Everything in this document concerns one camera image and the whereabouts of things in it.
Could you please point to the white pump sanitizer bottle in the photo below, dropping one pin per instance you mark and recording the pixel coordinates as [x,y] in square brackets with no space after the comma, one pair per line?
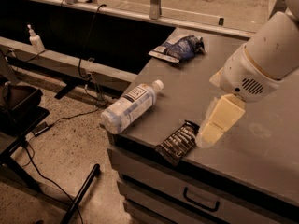
[35,40]

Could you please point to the black drawer handle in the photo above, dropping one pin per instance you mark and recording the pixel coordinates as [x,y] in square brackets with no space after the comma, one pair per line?
[202,202]

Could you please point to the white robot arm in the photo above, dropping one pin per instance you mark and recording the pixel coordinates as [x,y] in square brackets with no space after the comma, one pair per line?
[274,49]

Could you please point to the black rxbar chocolate wrapper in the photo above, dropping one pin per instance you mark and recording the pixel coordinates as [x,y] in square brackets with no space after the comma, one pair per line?
[178,144]

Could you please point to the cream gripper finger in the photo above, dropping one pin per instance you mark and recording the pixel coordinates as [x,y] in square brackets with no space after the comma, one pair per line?
[222,114]
[216,79]

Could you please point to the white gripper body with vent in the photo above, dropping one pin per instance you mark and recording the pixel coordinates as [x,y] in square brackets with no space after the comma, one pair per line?
[246,75]

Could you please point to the grey metal rail beam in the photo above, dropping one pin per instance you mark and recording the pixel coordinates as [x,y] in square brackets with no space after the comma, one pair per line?
[103,75]

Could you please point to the grey drawer cabinet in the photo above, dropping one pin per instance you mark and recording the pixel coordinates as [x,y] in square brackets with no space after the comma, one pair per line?
[153,191]

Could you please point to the blue chip bag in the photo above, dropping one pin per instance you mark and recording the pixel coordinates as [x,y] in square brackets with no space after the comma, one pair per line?
[180,48]

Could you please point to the clear plastic water bottle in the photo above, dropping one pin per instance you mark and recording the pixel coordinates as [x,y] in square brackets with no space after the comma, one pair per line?
[118,116]

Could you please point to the grey metal upright bracket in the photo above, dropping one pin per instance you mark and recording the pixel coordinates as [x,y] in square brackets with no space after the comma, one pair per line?
[155,9]

